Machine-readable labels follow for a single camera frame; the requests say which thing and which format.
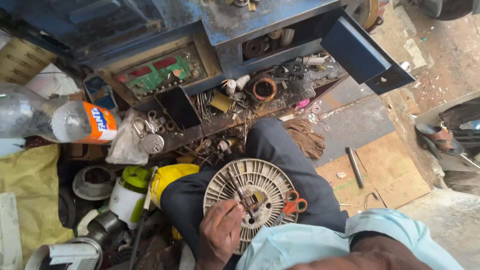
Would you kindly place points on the white appliance housing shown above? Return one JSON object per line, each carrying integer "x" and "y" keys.
{"x": 67, "y": 257}

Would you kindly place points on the perforated wooden board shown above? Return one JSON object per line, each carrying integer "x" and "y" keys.
{"x": 20, "y": 62}

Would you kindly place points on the white flat board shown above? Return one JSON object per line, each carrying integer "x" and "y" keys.
{"x": 9, "y": 232}

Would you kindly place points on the yellow woven sack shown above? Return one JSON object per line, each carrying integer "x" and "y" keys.
{"x": 30, "y": 187}

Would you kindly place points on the small matchbox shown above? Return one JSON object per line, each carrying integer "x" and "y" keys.
{"x": 341, "y": 175}

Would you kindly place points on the brown rag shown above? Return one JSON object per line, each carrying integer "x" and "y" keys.
{"x": 305, "y": 138}

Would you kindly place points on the blue metal drawer door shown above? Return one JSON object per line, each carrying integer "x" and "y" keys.
{"x": 360, "y": 56}

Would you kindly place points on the pile of nails and screws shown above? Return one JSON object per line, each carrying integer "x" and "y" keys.
{"x": 202, "y": 107}

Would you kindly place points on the small brown metal part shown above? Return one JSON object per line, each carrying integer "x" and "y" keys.
{"x": 250, "y": 202}

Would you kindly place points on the dark metal gear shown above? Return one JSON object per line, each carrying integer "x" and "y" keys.
{"x": 254, "y": 48}

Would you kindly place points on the metal washer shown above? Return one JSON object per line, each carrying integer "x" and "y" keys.
{"x": 316, "y": 108}

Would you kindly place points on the white round plastic housing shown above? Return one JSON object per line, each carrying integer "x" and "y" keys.
{"x": 92, "y": 183}

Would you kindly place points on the round beige plastic fan grille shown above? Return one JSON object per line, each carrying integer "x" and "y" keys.
{"x": 268, "y": 176}

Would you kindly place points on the yellow card piece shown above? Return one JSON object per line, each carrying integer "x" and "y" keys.
{"x": 221, "y": 102}

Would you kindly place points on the white plastic bag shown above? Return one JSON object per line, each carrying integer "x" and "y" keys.
{"x": 122, "y": 148}

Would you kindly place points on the black smartphone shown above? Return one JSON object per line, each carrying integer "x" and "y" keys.
{"x": 178, "y": 108}

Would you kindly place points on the yellow plastic bag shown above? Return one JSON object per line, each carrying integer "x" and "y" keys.
{"x": 170, "y": 178}

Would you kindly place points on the blue cardboard box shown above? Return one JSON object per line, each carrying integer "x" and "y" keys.
{"x": 99, "y": 92}

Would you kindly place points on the silver padlock with keys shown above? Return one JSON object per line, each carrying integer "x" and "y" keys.
{"x": 152, "y": 143}

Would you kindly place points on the white plastic roll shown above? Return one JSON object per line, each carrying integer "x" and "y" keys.
{"x": 314, "y": 60}

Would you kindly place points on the pink plastic piece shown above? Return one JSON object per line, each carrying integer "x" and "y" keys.
{"x": 302, "y": 104}

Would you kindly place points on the clear bottle with orange label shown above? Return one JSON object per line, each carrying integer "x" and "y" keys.
{"x": 56, "y": 118}

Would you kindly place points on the wooden disc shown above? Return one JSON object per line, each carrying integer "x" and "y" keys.
{"x": 369, "y": 13}

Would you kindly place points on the blue metal workbench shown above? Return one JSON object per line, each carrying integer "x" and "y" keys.
{"x": 225, "y": 22}

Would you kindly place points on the white crumpled cloth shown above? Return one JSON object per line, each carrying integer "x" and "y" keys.
{"x": 52, "y": 82}

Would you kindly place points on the grey metal rod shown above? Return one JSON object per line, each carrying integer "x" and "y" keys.
{"x": 354, "y": 167}

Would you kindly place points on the person's light blue shirt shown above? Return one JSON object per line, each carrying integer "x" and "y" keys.
{"x": 300, "y": 243}

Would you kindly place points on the person's left hand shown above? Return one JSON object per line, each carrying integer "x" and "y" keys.
{"x": 219, "y": 236}

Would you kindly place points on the brown sandal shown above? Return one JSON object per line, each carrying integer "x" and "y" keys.
{"x": 438, "y": 138}

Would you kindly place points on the person's dark trouser leg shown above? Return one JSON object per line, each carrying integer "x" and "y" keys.
{"x": 277, "y": 150}

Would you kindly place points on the brown cardboard sheet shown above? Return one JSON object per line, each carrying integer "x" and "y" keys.
{"x": 390, "y": 172}

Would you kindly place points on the white and green appliance jar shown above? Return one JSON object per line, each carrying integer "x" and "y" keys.
{"x": 127, "y": 198}

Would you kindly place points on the green and red circuit board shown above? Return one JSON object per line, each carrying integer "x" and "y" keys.
{"x": 161, "y": 73}

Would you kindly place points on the rusty metal bar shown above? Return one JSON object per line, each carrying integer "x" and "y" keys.
{"x": 237, "y": 184}

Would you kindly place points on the heap of rusty scrap parts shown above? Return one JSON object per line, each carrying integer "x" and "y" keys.
{"x": 210, "y": 148}

